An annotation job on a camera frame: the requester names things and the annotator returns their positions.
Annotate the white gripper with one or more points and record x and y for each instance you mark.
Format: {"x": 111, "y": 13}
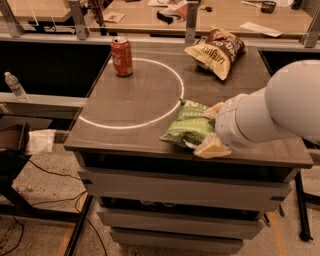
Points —
{"x": 227, "y": 125}

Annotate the green jalapeno chip bag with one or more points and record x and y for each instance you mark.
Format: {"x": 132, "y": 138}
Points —
{"x": 191, "y": 126}

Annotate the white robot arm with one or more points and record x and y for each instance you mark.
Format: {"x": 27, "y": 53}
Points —
{"x": 288, "y": 107}

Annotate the brown and cream chip bag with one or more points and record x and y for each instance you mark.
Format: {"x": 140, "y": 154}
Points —
{"x": 218, "y": 53}

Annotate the red coke can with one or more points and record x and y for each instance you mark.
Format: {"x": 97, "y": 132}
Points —
{"x": 122, "y": 56}

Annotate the grey drawer cabinet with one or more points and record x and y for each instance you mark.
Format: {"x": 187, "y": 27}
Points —
{"x": 122, "y": 122}

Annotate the bottom grey drawer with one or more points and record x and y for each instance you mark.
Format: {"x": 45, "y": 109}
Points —
{"x": 176, "y": 241}

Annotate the grey drawer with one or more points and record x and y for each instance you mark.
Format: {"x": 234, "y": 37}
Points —
{"x": 183, "y": 189}
{"x": 182, "y": 224}
{"x": 176, "y": 241}

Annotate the black headband object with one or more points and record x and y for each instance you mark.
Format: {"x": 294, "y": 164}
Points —
{"x": 168, "y": 16}

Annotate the top grey drawer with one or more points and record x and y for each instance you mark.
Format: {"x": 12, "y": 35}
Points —
{"x": 183, "y": 189}

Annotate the middle grey drawer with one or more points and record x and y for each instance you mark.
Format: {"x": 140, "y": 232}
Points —
{"x": 182, "y": 224}

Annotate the wooden background desk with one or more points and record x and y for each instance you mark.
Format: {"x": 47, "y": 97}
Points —
{"x": 230, "y": 15}

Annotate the black mesh pen cup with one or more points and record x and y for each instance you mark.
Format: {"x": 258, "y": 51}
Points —
{"x": 268, "y": 7}

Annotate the small paper card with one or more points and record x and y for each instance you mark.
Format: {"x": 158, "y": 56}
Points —
{"x": 113, "y": 17}

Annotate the black side stand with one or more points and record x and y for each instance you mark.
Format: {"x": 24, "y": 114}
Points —
{"x": 13, "y": 158}

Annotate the clear plastic water bottle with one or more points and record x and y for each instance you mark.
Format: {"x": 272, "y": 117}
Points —
{"x": 16, "y": 87}

